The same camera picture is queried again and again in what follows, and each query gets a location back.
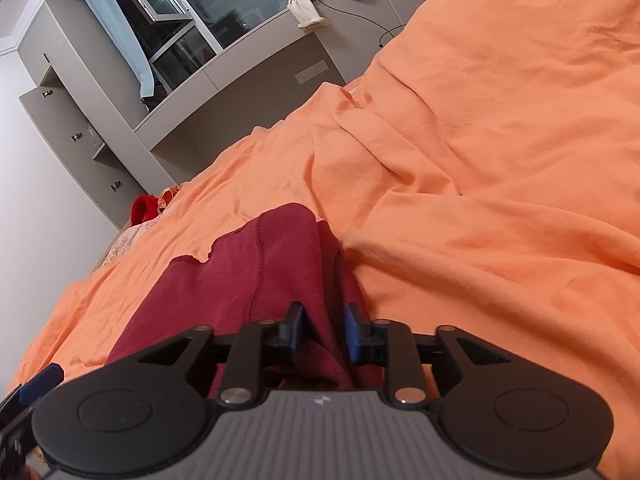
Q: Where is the orange bed duvet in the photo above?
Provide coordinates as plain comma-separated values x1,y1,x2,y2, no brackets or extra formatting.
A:
15,0,639,479

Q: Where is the floral pink pillow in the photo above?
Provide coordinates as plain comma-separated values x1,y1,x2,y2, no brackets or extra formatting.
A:
94,198,169,270

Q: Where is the dark red knit sweater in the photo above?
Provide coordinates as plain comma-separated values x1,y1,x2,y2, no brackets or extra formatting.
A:
106,204,382,390

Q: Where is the white wall socket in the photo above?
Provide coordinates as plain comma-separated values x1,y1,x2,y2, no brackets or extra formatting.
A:
295,60,329,84

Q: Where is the grey open wardrobe door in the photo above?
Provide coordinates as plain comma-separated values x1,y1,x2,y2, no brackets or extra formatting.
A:
20,86,143,226

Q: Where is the left light blue curtain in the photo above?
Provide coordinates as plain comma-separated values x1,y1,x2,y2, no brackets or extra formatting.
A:
85,0,155,100

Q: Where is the black power cable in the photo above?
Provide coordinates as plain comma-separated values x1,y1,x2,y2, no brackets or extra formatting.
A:
311,0,452,50

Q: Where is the red hat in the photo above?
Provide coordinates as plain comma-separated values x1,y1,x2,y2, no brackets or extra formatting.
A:
130,195,158,226

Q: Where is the grey built-in desk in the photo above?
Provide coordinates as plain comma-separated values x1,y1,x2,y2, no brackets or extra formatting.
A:
133,6,346,183

